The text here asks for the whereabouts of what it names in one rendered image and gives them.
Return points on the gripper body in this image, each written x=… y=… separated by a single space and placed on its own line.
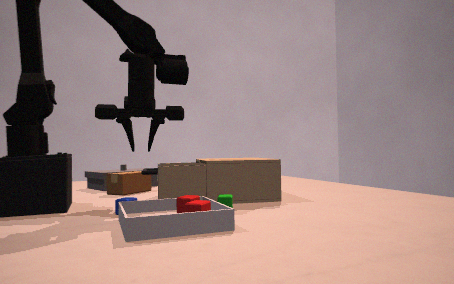
x=140 y=103

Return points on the red block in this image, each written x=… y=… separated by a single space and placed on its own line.
x=181 y=201
x=197 y=205

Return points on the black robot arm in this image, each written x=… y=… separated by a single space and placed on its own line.
x=35 y=95

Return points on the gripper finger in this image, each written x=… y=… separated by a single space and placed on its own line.
x=127 y=125
x=153 y=128

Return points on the small green block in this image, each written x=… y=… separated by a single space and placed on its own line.
x=226 y=200

